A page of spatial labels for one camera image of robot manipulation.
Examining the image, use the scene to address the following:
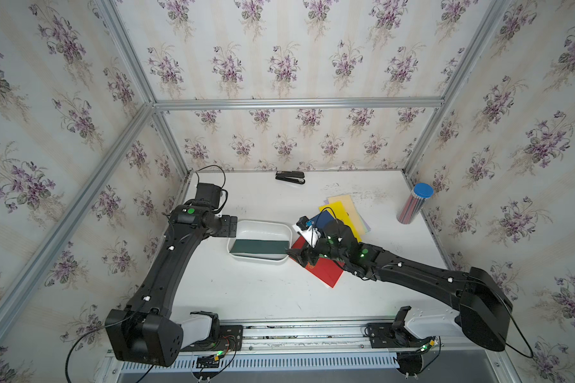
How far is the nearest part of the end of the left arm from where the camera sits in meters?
0.59

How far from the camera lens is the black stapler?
1169 mm

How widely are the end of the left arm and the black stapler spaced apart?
49 cm
